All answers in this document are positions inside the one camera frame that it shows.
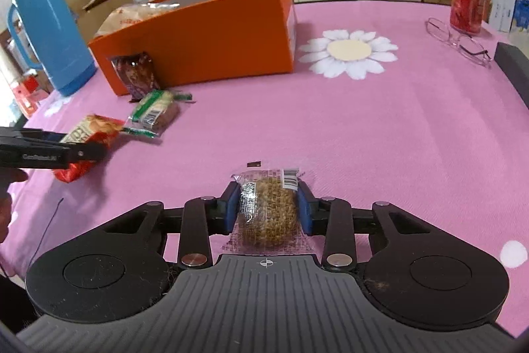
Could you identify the clear brown oat cake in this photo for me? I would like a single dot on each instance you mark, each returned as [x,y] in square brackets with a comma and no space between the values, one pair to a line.
[268,220]

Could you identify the red orange snack bag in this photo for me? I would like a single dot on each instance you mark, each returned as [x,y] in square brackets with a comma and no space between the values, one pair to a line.
[89,140]

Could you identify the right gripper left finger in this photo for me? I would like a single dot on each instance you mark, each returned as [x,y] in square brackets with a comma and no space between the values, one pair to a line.
[203,217]

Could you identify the clear bag yellow snacks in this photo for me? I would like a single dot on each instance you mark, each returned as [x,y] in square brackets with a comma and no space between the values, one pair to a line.
[130,14]

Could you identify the pink flower tablecloth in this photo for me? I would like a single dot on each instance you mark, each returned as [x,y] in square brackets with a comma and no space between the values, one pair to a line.
[376,110]

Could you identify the orange storage box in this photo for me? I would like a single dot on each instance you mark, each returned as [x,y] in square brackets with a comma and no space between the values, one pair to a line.
[206,40]

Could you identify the red soda can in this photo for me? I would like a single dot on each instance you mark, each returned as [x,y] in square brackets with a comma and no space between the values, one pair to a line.
[466,15]

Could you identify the green biscuit packet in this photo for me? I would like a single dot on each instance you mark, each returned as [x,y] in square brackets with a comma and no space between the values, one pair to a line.
[154,113]

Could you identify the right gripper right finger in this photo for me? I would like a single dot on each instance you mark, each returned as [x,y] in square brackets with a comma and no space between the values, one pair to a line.
[331,217]

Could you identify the dark red chips ahoy packet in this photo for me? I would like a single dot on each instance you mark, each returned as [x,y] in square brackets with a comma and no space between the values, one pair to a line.
[137,74]

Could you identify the person left hand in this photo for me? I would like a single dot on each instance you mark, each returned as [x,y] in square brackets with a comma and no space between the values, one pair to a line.
[8,176]

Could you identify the blue thermos jug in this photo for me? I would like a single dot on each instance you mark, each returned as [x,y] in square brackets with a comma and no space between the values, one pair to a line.
[56,41]

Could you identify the wire frame eyeglasses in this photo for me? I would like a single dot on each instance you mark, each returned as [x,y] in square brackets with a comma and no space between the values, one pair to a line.
[464,44]

